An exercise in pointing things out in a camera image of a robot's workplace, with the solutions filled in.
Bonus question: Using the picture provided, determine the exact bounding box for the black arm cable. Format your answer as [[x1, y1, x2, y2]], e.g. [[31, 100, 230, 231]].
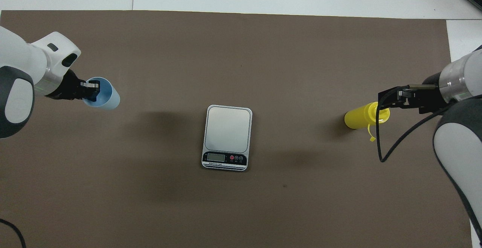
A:
[[377, 85, 452, 163], [0, 218, 27, 248]]

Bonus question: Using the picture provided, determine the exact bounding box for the yellow squeeze bottle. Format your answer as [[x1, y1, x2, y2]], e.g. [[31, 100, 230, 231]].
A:
[[344, 102, 390, 142]]

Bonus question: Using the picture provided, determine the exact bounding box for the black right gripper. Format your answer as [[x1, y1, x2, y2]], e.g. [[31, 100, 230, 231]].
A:
[[378, 73, 451, 115]]

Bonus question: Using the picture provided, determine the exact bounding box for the light blue plastic cup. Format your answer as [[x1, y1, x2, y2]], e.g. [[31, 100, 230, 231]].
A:
[[82, 76, 121, 111]]

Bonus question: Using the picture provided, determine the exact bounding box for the brown table mat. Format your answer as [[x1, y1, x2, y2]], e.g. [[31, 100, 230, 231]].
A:
[[0, 10, 473, 248]]

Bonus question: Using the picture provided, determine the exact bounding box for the silver digital kitchen scale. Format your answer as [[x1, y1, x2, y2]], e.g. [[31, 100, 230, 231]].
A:
[[201, 105, 253, 172]]

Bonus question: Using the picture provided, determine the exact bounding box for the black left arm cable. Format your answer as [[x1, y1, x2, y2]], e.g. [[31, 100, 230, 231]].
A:
[[0, 218, 27, 248]]

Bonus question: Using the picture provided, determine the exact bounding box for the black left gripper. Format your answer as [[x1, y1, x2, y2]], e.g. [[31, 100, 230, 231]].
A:
[[45, 70, 101, 102]]

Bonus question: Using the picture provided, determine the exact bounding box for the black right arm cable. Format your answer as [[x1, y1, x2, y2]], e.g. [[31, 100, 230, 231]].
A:
[[377, 85, 452, 163]]

